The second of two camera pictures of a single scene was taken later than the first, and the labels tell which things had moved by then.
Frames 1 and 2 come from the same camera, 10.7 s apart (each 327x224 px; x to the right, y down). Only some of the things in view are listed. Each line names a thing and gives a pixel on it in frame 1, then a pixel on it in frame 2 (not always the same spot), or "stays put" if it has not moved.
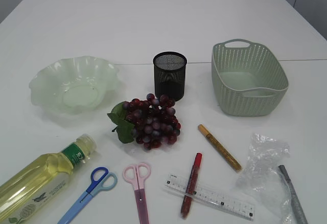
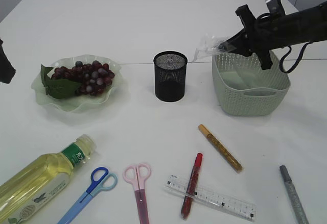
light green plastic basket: [248, 80] stays put
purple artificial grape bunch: [150, 122] to [90, 78]
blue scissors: [100, 180] stays put
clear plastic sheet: [261, 180] to [208, 48]
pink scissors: [137, 175] stays put
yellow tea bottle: [22, 197] stays put
